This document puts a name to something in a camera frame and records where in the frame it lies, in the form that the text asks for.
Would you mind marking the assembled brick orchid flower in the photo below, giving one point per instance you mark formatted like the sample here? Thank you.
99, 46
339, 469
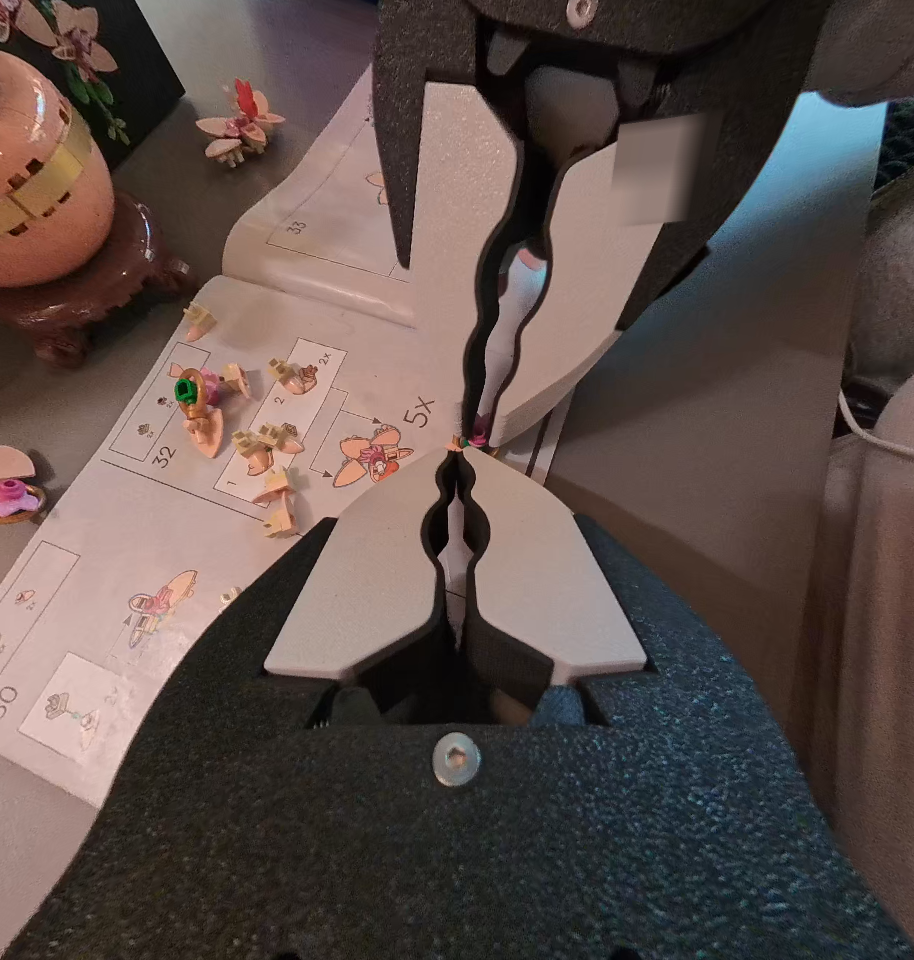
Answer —
239, 127

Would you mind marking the grey desk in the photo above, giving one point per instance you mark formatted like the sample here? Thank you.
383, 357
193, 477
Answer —
277, 45

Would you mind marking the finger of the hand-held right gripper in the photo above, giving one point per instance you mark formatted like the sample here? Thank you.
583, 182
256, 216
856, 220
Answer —
457, 187
584, 300

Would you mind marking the person's right forearm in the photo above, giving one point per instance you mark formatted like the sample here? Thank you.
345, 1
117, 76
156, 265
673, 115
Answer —
869, 52

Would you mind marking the tan petal brick piece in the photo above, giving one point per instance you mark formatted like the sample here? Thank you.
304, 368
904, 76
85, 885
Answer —
286, 440
277, 489
252, 454
199, 324
230, 596
295, 382
280, 523

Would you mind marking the person in beige hoodie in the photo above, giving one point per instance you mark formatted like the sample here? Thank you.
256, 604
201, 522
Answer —
877, 600

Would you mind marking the dark box with flower print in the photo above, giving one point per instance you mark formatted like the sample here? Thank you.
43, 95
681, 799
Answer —
149, 67

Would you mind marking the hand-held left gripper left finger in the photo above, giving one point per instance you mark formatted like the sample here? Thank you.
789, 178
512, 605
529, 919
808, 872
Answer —
359, 592

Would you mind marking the brick instruction booklet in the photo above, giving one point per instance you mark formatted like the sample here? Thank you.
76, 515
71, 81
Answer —
89, 600

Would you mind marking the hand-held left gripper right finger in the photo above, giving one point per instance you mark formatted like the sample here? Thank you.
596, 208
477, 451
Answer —
554, 592

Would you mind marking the black mesh chair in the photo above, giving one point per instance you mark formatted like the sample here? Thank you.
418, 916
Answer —
911, 142

